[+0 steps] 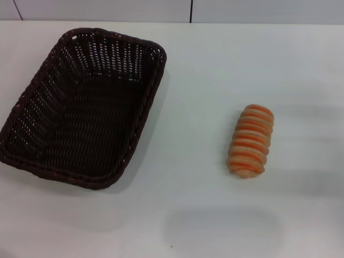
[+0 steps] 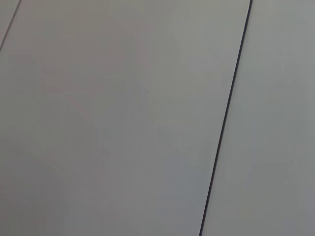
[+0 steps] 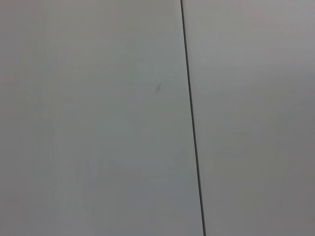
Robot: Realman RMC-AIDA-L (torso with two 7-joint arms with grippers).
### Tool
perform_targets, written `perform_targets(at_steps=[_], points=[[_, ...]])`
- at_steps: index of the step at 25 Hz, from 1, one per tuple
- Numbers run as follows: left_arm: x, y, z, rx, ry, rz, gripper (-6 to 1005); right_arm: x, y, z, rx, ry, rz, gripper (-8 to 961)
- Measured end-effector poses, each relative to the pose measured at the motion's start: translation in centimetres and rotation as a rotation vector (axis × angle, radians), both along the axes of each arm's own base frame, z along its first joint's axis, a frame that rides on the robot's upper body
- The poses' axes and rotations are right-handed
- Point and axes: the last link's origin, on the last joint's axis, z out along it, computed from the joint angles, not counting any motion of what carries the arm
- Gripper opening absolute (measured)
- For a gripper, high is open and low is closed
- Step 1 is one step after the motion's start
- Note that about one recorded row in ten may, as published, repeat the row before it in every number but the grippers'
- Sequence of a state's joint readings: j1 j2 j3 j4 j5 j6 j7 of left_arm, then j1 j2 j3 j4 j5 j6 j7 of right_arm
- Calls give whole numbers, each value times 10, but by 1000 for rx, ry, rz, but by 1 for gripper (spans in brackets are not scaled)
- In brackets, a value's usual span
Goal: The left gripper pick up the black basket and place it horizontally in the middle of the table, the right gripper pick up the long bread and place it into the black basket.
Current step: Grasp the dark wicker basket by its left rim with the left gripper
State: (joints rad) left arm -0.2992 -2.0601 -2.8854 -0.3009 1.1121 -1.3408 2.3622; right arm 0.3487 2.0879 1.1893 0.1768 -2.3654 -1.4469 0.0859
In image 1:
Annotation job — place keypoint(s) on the orange striped bread roll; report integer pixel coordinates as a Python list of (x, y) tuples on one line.
[(250, 142)]

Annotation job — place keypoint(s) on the dark brown woven basket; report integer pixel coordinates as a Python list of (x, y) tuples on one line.
[(88, 126)]

